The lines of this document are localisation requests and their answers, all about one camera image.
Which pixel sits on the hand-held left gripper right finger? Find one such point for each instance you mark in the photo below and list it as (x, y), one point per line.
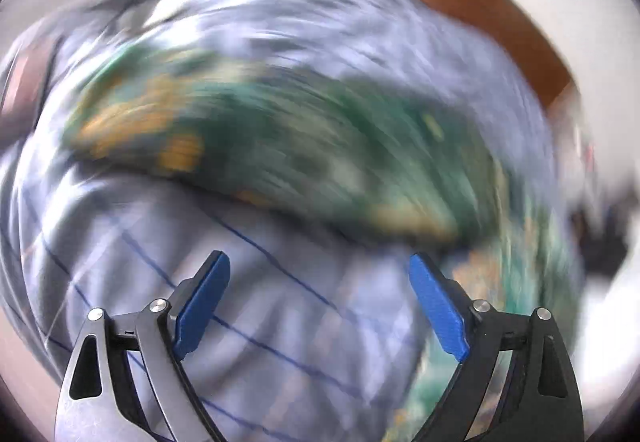
(437, 302)

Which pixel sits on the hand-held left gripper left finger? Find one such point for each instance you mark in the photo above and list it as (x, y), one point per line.
(202, 302)

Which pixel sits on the green orange printed garment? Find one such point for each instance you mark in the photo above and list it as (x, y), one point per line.
(350, 147)

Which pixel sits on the bed with striped blue sheet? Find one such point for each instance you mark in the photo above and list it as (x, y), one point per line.
(250, 322)

